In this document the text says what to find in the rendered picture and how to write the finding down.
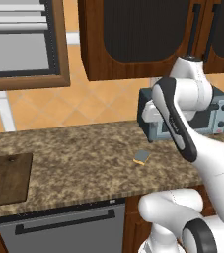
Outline grey and yellow sponge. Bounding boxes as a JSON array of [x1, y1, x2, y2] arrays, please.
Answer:
[[132, 149, 152, 167]]

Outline black cupboard handle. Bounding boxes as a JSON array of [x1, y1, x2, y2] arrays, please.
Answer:
[[186, 2, 202, 62], [203, 2, 222, 63]]

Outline wooden framed window with blinds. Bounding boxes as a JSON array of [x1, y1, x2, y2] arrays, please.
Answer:
[[0, 0, 72, 93]]

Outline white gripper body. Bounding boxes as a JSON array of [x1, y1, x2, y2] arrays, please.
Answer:
[[141, 100, 166, 124]]

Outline dark wooden cutting board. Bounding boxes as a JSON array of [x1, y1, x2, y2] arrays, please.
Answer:
[[0, 152, 34, 209]]

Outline grey dishwasher door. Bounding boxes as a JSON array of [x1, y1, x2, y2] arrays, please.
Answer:
[[0, 201, 127, 253]]

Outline black dishwasher handle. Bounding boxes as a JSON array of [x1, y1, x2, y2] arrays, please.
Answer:
[[14, 209, 116, 236]]

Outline grey-blue toaster oven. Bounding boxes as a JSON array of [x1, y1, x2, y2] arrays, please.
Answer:
[[136, 86, 224, 143]]

